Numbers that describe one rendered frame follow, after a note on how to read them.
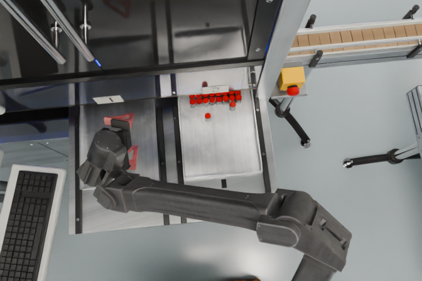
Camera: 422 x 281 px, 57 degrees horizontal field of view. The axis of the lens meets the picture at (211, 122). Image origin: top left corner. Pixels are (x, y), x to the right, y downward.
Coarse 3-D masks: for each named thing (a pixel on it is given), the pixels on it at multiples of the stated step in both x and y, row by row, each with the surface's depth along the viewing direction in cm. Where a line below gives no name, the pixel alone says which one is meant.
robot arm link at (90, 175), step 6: (84, 162) 83; (78, 168) 82; (84, 168) 81; (90, 168) 80; (96, 168) 80; (78, 174) 83; (84, 174) 82; (90, 174) 81; (96, 174) 81; (102, 174) 82; (84, 180) 83; (90, 180) 82; (96, 180) 82
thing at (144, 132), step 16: (80, 112) 133; (96, 112) 136; (112, 112) 135; (128, 112) 135; (144, 112) 135; (80, 128) 131; (96, 128) 134; (112, 128) 134; (144, 128) 134; (80, 144) 129; (144, 144) 132; (80, 160) 128; (144, 160) 131; (144, 176) 130; (160, 176) 130
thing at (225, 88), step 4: (204, 88) 121; (208, 88) 121; (216, 88) 122; (220, 88) 122; (224, 88) 122; (228, 88) 123; (204, 92) 124; (208, 92) 124; (212, 92) 125; (216, 92) 125; (220, 92) 125
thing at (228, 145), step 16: (192, 112) 135; (208, 112) 135; (224, 112) 135; (240, 112) 135; (192, 128) 134; (208, 128) 134; (224, 128) 133; (240, 128) 133; (256, 128) 130; (192, 144) 132; (208, 144) 132; (224, 144) 132; (240, 144) 132; (256, 144) 132; (192, 160) 131; (208, 160) 131; (224, 160) 131; (240, 160) 131; (256, 160) 130; (192, 176) 129; (208, 176) 126
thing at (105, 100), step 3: (111, 96) 119; (114, 96) 119; (117, 96) 120; (120, 96) 120; (96, 99) 120; (99, 99) 121; (102, 99) 121; (105, 99) 121; (108, 99) 122; (114, 99) 122; (117, 99) 122; (120, 99) 123; (99, 102) 124; (102, 102) 124; (105, 102) 124; (108, 102) 124; (111, 102) 125; (114, 102) 125
